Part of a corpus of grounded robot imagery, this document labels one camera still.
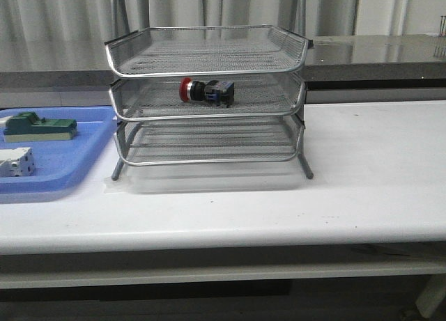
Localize red emergency push button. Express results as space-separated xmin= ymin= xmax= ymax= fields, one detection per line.
xmin=178 ymin=77 xmax=235 ymax=108

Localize silver mesh tray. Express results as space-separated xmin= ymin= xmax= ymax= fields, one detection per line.
xmin=114 ymin=116 xmax=304 ymax=166
xmin=109 ymin=73 xmax=305 ymax=122
xmin=105 ymin=25 xmax=309 ymax=78

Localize blue plastic tray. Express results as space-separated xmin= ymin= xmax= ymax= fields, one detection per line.
xmin=1 ymin=106 xmax=116 ymax=196

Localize white circuit breaker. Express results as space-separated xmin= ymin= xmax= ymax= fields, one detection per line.
xmin=1 ymin=147 xmax=36 ymax=178

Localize dark stone counter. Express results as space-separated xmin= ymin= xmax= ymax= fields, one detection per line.
xmin=1 ymin=35 xmax=445 ymax=91

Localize white table leg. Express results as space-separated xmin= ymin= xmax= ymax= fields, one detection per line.
xmin=415 ymin=274 xmax=446 ymax=319

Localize silver rack frame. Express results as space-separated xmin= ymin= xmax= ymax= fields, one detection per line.
xmin=110 ymin=0 xmax=314 ymax=180

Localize green knife switch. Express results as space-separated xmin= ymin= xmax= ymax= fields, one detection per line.
xmin=3 ymin=111 xmax=77 ymax=143

